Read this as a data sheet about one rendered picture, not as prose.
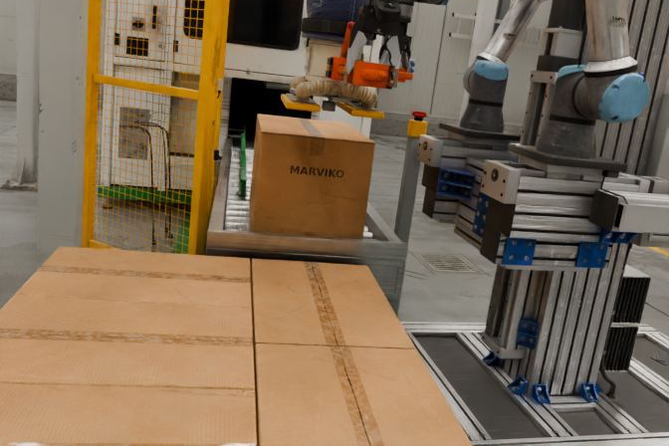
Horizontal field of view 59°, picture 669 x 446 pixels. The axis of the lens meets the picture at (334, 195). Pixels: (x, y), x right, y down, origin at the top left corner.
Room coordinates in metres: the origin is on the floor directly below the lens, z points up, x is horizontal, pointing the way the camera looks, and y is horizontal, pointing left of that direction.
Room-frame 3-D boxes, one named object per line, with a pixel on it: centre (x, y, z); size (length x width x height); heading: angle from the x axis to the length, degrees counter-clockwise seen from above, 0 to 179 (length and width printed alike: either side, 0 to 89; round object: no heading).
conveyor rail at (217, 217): (3.07, 0.59, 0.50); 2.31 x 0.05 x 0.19; 10
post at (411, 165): (2.63, -0.33, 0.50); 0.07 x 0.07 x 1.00; 10
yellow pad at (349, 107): (1.92, -0.04, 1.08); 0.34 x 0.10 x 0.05; 9
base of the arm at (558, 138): (1.61, -0.60, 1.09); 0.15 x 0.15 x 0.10
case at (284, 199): (2.34, 0.13, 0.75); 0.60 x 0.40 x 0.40; 10
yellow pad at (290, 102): (1.89, 0.15, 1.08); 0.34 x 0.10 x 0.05; 9
